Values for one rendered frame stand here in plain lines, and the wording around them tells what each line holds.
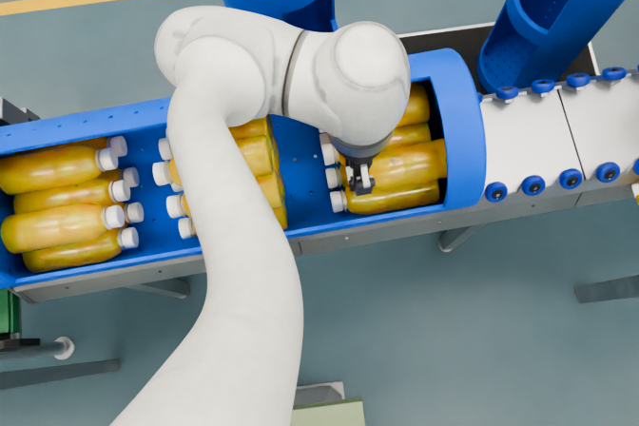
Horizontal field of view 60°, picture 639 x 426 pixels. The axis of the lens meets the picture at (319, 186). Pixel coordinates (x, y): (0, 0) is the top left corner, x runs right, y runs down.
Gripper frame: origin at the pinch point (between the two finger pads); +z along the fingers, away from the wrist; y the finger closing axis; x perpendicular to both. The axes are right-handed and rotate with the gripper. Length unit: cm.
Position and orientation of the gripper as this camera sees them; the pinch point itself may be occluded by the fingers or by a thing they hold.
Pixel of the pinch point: (357, 170)
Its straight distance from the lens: 94.3
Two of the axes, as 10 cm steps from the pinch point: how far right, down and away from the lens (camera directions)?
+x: -9.9, 1.7, 0.0
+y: -1.7, -9.5, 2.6
